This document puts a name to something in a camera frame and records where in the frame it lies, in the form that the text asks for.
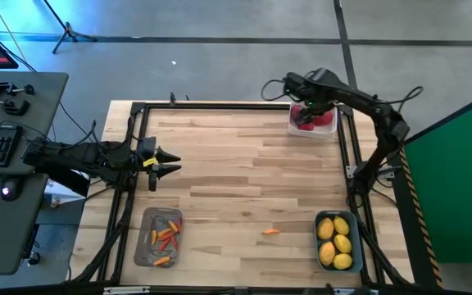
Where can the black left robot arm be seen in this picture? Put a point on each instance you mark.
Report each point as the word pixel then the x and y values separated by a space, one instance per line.
pixel 76 157

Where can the white plastic basket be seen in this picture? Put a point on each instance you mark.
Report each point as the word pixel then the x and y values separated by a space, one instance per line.
pixel 322 133

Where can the white paper sheet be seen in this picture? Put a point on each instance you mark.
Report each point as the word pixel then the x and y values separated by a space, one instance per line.
pixel 62 192

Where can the yellow plastic lemon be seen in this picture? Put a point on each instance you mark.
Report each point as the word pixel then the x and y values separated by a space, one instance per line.
pixel 341 225
pixel 342 261
pixel 342 243

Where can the small black table clamp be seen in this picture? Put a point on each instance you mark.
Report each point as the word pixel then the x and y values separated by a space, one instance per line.
pixel 172 97

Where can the black tripod stand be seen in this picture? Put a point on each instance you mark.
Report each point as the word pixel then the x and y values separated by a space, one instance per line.
pixel 70 34

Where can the dark desk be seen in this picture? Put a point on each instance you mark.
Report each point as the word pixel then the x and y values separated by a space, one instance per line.
pixel 14 229

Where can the silver metal plate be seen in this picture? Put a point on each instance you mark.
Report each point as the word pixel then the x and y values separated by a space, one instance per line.
pixel 355 291
pixel 125 290

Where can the black computer mouse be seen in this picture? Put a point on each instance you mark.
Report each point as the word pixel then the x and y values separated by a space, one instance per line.
pixel 11 189

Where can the grey metal bracket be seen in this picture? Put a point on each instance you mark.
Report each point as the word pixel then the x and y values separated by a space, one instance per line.
pixel 352 171
pixel 387 172

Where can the blue plastic basket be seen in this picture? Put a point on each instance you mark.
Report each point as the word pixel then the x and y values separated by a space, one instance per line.
pixel 358 246

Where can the black round knob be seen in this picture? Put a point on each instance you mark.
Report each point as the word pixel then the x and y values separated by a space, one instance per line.
pixel 34 258

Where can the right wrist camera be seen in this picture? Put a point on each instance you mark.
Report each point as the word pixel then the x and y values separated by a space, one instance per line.
pixel 291 84

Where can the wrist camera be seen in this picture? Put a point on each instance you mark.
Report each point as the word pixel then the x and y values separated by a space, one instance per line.
pixel 148 144
pixel 291 84

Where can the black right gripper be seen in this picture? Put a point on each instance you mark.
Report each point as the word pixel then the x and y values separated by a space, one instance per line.
pixel 318 88

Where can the small red chili pepper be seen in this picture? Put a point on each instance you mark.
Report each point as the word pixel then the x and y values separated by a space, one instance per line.
pixel 179 223
pixel 164 244
pixel 166 237
pixel 174 242

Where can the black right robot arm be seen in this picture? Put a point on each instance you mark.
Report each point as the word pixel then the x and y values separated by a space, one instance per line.
pixel 379 110

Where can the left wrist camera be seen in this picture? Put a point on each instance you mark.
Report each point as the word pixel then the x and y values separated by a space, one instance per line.
pixel 148 144

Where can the green panel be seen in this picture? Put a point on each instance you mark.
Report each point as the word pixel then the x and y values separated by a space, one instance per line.
pixel 453 176

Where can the yellow label tag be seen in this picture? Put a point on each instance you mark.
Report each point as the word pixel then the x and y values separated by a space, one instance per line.
pixel 150 162

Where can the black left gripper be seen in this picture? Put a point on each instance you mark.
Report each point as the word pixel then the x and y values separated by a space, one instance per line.
pixel 137 169

